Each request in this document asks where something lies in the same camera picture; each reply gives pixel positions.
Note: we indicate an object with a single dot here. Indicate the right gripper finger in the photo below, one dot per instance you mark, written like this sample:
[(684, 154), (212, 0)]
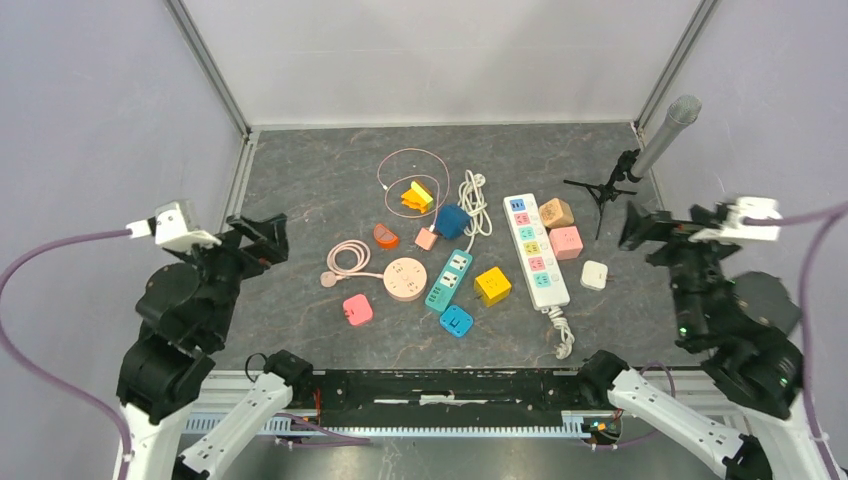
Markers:
[(642, 226), (705, 217)]

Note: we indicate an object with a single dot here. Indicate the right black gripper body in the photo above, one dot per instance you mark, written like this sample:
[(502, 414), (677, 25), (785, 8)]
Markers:
[(693, 263)]

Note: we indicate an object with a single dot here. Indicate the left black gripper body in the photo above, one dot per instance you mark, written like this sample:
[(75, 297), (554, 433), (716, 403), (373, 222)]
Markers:
[(230, 262)]

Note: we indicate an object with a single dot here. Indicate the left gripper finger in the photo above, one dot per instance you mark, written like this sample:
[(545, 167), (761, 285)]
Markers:
[(271, 230), (269, 254)]

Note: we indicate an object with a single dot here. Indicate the white adapter plug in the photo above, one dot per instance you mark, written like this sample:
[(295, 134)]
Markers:
[(594, 275)]

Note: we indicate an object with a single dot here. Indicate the pink cube socket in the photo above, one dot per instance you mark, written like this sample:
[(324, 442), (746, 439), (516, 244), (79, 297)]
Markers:
[(566, 242)]

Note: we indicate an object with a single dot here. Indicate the beige dragon cube socket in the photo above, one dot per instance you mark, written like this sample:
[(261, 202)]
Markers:
[(556, 213)]

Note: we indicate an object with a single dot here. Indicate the hot pink square plug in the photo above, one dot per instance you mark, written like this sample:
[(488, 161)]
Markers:
[(357, 310)]

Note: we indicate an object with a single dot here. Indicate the salmon usb charger block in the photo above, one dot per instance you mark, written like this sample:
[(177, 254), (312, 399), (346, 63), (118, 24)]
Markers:
[(426, 238)]

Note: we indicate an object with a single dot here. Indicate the yellow cube socket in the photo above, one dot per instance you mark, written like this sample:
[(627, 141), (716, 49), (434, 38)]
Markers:
[(492, 286)]

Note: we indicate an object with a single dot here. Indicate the blue cube socket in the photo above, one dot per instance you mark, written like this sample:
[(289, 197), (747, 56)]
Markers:
[(451, 221)]

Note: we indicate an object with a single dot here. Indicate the blue plug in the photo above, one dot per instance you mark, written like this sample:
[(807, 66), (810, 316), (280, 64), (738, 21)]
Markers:
[(456, 321)]

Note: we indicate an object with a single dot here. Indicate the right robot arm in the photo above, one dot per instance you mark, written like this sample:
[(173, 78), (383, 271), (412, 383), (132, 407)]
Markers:
[(743, 327)]

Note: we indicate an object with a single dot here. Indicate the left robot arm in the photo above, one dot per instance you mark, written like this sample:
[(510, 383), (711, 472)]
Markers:
[(186, 310)]

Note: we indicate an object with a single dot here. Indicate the pink round socket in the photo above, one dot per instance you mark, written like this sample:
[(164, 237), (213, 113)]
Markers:
[(405, 279)]

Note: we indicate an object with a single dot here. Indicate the black tripod stand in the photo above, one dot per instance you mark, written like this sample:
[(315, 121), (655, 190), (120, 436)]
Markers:
[(608, 192)]

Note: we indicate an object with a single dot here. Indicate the white long power strip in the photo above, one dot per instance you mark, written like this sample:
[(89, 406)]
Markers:
[(540, 268)]

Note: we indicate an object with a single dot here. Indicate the orange semicircle block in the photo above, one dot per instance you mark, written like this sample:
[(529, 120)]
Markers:
[(384, 237)]

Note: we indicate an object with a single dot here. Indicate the yellow orange toy block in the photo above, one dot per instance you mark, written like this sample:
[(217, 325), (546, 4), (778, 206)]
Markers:
[(417, 197)]

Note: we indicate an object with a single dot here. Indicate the teal power strip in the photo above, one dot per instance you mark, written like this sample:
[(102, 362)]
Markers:
[(444, 288)]

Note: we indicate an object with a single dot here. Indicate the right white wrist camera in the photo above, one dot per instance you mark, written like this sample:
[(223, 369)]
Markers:
[(744, 220)]

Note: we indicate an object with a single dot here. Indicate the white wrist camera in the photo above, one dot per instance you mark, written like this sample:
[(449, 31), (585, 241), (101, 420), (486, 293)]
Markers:
[(744, 220), (175, 228)]

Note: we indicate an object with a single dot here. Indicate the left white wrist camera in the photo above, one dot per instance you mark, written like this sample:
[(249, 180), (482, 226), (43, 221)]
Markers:
[(175, 228)]

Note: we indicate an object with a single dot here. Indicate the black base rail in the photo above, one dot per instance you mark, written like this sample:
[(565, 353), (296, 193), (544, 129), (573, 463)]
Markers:
[(465, 398)]

